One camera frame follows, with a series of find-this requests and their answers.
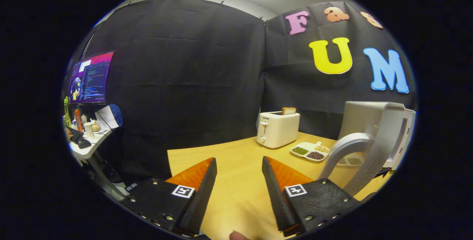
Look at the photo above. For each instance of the white divided bean dish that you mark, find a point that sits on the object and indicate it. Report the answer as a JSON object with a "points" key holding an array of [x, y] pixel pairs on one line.
{"points": [[308, 151]]}

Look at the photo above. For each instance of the green bottle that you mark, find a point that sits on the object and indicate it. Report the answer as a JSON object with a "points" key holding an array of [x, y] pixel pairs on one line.
{"points": [[67, 116]]}

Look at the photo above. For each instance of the white paper cup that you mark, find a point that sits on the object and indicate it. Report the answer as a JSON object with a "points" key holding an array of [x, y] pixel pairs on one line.
{"points": [[88, 129]]}

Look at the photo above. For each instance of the white toaster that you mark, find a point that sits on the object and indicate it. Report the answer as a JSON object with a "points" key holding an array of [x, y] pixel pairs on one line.
{"points": [[277, 129]]}

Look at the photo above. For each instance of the black computer mouse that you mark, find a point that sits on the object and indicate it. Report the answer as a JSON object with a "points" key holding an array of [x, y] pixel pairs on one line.
{"points": [[84, 144]]}

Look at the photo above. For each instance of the toast slice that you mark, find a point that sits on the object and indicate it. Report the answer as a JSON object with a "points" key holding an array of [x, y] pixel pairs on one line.
{"points": [[289, 111]]}

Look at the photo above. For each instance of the white microwave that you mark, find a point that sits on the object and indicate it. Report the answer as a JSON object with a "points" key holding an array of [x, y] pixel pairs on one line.
{"points": [[373, 125]]}

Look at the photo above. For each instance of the white office desk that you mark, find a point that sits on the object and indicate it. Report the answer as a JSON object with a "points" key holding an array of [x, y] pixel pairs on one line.
{"points": [[92, 151]]}

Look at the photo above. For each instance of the blue office chair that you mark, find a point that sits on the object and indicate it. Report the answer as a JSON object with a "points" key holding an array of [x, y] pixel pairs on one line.
{"points": [[117, 112]]}

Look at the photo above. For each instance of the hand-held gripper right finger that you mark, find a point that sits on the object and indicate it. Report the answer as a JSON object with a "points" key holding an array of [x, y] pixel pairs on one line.
{"points": [[275, 195]]}

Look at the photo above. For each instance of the computer monitor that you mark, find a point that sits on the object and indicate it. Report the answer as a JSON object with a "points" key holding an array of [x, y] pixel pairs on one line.
{"points": [[92, 79]]}

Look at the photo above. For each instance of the white paper sheet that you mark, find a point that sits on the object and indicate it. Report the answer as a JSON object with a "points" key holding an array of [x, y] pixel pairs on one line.
{"points": [[107, 118]]}

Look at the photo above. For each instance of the black keyboard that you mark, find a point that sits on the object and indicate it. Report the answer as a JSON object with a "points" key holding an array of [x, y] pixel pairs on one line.
{"points": [[75, 135]]}

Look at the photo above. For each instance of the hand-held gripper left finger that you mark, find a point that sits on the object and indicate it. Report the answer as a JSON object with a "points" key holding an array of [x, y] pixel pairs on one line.
{"points": [[201, 199]]}

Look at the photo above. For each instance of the orange bottle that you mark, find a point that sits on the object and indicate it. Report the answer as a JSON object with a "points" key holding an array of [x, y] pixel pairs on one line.
{"points": [[78, 120]]}

